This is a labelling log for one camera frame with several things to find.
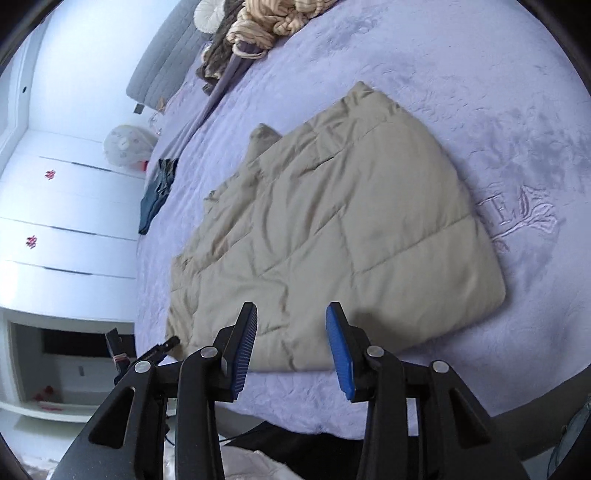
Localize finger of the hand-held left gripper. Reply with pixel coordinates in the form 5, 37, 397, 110
136, 336, 181, 365

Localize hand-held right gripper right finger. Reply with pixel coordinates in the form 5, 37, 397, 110
325, 302, 532, 480

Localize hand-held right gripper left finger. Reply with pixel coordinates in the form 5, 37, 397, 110
55, 302, 258, 480

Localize beige puffer jacket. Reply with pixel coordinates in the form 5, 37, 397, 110
165, 82, 507, 374

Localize white open shelf cabinet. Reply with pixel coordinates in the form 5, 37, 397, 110
0, 307, 139, 423

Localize white cloth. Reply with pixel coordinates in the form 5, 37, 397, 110
166, 445, 301, 480

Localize white wardrobe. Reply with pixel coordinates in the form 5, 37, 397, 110
0, 18, 153, 324

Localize folded blue jeans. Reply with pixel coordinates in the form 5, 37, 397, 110
139, 158, 180, 235

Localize white standing fan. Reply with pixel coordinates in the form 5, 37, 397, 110
104, 124, 155, 171

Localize dark teal object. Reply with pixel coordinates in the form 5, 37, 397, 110
547, 406, 591, 480

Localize lilac plush bedspread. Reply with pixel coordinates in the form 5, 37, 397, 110
134, 0, 591, 439

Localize grey quilted headboard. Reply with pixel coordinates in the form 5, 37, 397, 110
127, 0, 208, 104

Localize brown fleece robe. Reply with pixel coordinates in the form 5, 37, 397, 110
196, 18, 250, 93

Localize cream striped fleece garment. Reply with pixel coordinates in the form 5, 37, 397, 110
228, 0, 333, 58

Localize round cream cushion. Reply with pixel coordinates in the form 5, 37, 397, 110
194, 0, 228, 33

